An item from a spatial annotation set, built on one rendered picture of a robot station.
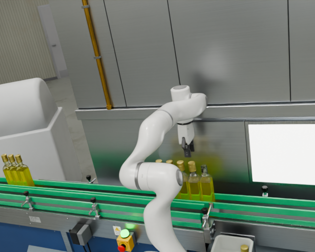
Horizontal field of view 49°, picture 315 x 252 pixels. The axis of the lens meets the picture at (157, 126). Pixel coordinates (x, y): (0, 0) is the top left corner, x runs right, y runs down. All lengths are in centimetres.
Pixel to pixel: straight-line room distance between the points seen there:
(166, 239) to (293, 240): 67
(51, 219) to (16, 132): 170
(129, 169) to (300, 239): 89
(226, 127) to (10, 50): 1005
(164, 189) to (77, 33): 103
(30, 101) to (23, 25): 770
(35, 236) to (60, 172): 146
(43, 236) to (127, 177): 121
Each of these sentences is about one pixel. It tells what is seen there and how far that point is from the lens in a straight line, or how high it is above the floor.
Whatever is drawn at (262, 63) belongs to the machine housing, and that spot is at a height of 175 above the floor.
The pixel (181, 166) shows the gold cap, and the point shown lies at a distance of 169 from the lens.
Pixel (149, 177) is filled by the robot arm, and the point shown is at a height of 155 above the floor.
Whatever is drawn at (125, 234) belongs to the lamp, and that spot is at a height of 102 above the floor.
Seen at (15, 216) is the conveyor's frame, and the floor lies 99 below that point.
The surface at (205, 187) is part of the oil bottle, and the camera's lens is 170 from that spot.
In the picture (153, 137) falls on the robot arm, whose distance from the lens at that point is 118.
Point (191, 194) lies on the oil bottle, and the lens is 174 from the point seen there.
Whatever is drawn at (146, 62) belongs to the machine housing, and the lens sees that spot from 173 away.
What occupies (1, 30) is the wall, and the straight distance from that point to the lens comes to 1134.
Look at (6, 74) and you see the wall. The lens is 1153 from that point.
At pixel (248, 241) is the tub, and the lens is 171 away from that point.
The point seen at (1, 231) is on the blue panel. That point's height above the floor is 83.
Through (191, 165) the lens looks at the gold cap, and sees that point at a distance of 166.
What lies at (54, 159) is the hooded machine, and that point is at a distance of 369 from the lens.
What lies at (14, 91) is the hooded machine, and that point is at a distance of 370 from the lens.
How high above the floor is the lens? 214
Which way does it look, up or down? 22 degrees down
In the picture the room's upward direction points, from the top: 10 degrees counter-clockwise
